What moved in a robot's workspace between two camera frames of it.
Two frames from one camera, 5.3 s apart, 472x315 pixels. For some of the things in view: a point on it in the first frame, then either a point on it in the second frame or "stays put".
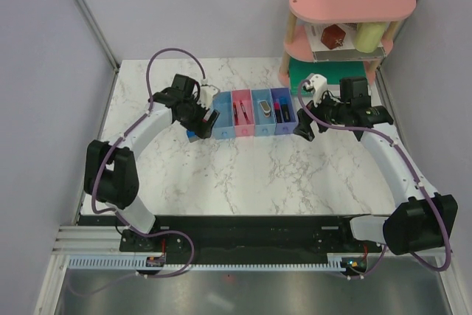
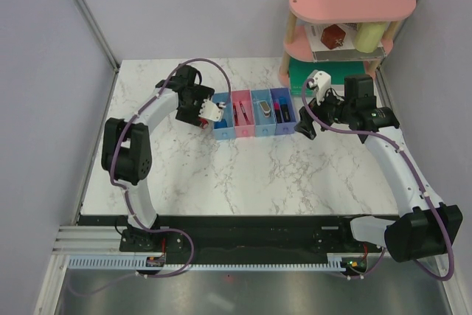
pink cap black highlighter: (278, 113) stays put
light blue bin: (264, 112) stays put
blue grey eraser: (192, 136) -> (222, 124)
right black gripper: (304, 128) stays put
